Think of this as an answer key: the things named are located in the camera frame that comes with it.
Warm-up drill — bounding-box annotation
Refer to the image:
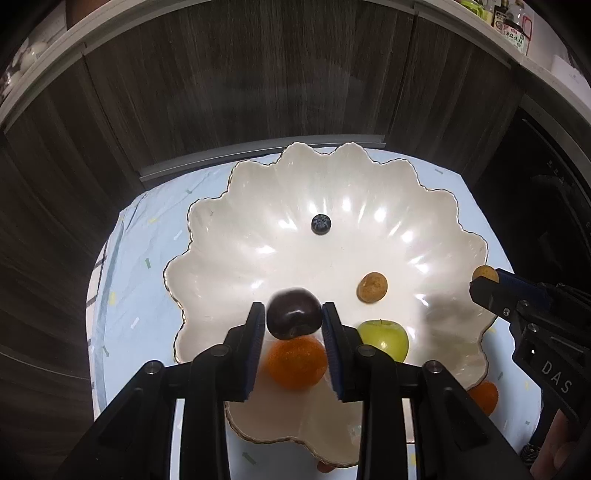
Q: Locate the green apple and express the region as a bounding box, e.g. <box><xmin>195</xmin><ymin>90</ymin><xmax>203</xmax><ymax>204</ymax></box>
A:
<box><xmin>358</xmin><ymin>319</ymin><xmax>410</xmax><ymax>363</ymax></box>

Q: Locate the black built-in oven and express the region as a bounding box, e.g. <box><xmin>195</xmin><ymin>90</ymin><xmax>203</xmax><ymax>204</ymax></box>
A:
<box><xmin>471</xmin><ymin>92</ymin><xmax>591</xmax><ymax>305</ymax></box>

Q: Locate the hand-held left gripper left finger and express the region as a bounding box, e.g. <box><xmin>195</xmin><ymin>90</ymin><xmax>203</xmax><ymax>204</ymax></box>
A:
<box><xmin>53</xmin><ymin>301</ymin><xmax>267</xmax><ymax>480</ymax></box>

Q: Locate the person's right hand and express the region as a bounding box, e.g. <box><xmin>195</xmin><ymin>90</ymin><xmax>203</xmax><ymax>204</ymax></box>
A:
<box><xmin>531</xmin><ymin>411</ymin><xmax>591</xmax><ymax>480</ymax></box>

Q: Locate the clear bottle red label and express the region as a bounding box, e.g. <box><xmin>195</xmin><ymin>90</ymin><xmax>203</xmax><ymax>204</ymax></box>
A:
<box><xmin>515</xmin><ymin>2</ymin><xmax>532</xmax><ymax>56</ymax></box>

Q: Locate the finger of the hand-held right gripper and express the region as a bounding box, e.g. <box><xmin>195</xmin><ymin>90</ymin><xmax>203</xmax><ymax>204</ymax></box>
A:
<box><xmin>496</xmin><ymin>270</ymin><xmax>555</xmax><ymax>305</ymax></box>
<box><xmin>470</xmin><ymin>277</ymin><xmax>522</xmax><ymax>324</ymax></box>

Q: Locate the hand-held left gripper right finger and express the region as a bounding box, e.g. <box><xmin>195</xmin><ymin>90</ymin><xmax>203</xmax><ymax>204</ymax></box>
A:
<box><xmin>322</xmin><ymin>301</ymin><xmax>532</xmax><ymax>480</ymax></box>

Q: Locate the orange tangerine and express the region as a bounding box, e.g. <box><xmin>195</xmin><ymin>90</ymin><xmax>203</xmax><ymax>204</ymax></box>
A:
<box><xmin>466</xmin><ymin>379</ymin><xmax>500</xmax><ymax>416</ymax></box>
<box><xmin>263</xmin><ymin>336</ymin><xmax>329</xmax><ymax>391</ymax></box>

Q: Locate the light blue printed tablecloth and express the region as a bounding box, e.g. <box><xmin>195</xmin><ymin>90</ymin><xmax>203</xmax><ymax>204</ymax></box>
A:
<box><xmin>88</xmin><ymin>143</ymin><xmax>550</xmax><ymax>480</ymax></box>

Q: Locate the white scalloped ceramic bowl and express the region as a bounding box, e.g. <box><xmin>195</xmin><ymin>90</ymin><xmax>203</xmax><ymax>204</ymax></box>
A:
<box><xmin>163</xmin><ymin>142</ymin><xmax>497</xmax><ymax>467</ymax></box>

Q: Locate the white box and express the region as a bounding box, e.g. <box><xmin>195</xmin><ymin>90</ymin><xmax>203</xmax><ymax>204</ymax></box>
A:
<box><xmin>549</xmin><ymin>53</ymin><xmax>585</xmax><ymax>86</ymax></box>

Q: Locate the dark purple plum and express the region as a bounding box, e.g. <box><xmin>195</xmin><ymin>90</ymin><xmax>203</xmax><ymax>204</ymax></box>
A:
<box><xmin>267</xmin><ymin>287</ymin><xmax>322</xmax><ymax>340</ymax></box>

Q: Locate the white ceramic dish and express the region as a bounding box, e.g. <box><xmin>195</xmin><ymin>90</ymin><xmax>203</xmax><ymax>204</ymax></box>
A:
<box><xmin>16</xmin><ymin>39</ymin><xmax>49</xmax><ymax>65</ymax></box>

